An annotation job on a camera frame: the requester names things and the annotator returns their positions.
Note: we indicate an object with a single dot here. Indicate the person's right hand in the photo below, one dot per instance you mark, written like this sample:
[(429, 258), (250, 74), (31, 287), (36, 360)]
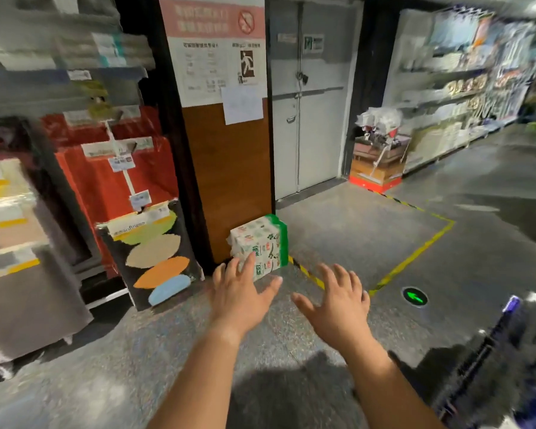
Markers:
[(339, 314)]

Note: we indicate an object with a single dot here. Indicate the person's left hand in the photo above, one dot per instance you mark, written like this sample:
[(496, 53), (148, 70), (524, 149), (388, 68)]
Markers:
[(236, 303)]

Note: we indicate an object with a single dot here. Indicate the person's right thumb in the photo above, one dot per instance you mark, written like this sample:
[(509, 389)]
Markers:
[(303, 302)]

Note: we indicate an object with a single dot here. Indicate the person's right little finger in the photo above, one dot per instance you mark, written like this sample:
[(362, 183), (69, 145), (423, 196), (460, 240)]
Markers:
[(366, 299)]

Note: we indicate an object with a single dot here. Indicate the person's left thumb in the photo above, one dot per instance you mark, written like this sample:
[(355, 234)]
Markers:
[(271, 288)]

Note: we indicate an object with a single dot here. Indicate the person's right middle finger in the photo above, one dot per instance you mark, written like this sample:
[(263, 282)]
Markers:
[(345, 277)]

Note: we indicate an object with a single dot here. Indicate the person's left middle finger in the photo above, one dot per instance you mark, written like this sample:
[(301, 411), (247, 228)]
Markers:
[(233, 271)]

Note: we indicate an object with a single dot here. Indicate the person's left forearm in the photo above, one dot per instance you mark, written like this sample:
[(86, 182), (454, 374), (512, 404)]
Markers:
[(201, 384)]

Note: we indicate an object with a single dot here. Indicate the person's right forearm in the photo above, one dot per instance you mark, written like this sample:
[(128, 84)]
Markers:
[(386, 388)]

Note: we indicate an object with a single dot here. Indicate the green white tissue pack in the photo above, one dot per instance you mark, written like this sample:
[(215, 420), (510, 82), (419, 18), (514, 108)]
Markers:
[(261, 239)]

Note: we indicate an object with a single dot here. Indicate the green arrow floor light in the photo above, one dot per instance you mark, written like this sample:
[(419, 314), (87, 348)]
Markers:
[(414, 297)]

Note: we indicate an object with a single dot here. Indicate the black package with coloured ovals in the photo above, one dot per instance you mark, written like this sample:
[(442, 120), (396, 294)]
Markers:
[(158, 259)]

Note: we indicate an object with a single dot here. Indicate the brown wooden panel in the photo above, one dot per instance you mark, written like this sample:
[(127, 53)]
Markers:
[(232, 174)]

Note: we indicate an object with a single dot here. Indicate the white hanging tag strip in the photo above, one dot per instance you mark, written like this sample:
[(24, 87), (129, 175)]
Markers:
[(127, 174)]

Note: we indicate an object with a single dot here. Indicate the dark shopping cart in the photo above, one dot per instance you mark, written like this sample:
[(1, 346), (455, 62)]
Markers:
[(496, 361)]

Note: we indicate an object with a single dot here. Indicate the red carton display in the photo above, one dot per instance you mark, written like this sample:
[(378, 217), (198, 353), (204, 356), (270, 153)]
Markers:
[(102, 174)]

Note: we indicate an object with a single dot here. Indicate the white plastic bag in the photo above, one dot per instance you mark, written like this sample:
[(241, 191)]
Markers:
[(379, 118)]

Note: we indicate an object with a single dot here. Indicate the white paper sheet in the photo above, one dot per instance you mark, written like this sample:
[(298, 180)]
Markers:
[(242, 104)]

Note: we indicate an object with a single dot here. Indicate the grey double door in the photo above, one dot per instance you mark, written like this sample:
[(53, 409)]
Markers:
[(315, 107)]

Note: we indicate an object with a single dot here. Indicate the grey wrapped box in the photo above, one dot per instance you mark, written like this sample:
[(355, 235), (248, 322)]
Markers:
[(27, 303)]

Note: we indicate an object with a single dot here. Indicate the white shelf with goods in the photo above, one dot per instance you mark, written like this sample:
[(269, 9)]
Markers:
[(455, 89)]

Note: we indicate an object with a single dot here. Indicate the pink white notice poster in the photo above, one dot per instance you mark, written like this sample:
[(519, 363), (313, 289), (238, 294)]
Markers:
[(212, 44)]

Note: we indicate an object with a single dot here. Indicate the green exit sign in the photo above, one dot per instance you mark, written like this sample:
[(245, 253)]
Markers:
[(313, 43)]

